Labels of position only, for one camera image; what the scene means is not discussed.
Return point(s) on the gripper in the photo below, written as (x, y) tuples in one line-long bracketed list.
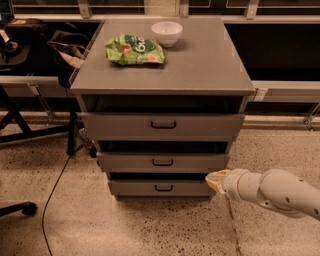
[(232, 184)]

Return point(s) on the grey bottom drawer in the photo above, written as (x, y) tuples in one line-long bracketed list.
[(160, 188)]

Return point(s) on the grey drawer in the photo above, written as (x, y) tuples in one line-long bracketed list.
[(160, 188), (167, 127), (161, 163)]

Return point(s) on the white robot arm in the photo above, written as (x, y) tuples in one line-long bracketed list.
[(275, 190)]

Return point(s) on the grey drawer cabinet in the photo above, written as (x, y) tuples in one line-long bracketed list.
[(202, 74)]

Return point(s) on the grey middle drawer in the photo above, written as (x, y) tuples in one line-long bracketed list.
[(161, 163)]

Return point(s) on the grey top drawer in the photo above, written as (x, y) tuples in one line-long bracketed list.
[(167, 127)]

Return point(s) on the white bowl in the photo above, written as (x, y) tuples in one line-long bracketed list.
[(167, 33)]

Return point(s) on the green snack bag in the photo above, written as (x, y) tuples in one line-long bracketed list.
[(126, 49)]

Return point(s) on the black chair base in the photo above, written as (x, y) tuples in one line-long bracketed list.
[(27, 208)]

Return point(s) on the dark bag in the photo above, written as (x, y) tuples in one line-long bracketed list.
[(70, 49)]

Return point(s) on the black table frame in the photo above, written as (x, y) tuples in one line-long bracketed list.
[(13, 114)]

